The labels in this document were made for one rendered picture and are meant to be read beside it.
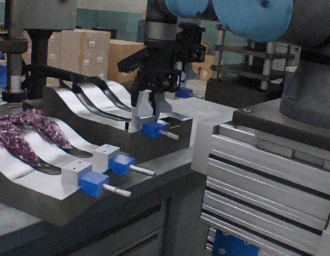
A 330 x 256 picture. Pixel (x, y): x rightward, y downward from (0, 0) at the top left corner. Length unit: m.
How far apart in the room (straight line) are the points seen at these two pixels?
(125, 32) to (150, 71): 8.66
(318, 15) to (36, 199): 0.52
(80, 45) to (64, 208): 4.27
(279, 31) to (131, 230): 0.69
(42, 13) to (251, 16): 1.33
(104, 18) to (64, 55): 5.10
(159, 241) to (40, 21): 1.07
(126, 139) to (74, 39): 4.06
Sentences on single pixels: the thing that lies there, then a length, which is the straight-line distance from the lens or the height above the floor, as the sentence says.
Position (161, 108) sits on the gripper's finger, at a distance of 0.92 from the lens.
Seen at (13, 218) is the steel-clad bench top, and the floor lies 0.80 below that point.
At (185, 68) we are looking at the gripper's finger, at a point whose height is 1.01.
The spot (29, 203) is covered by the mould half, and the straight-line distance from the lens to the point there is 0.67.
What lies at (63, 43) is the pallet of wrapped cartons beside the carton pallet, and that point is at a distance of 5.03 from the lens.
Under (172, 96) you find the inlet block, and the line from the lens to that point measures 1.18.
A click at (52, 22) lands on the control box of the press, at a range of 1.71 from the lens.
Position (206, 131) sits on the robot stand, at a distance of 0.61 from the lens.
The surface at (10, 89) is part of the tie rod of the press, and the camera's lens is 1.51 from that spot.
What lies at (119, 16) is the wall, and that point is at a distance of 9.65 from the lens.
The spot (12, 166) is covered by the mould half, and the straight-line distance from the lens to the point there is 0.71.
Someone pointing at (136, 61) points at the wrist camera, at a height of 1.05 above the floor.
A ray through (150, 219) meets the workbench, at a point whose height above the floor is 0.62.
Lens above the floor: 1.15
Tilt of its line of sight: 17 degrees down
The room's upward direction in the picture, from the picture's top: 6 degrees clockwise
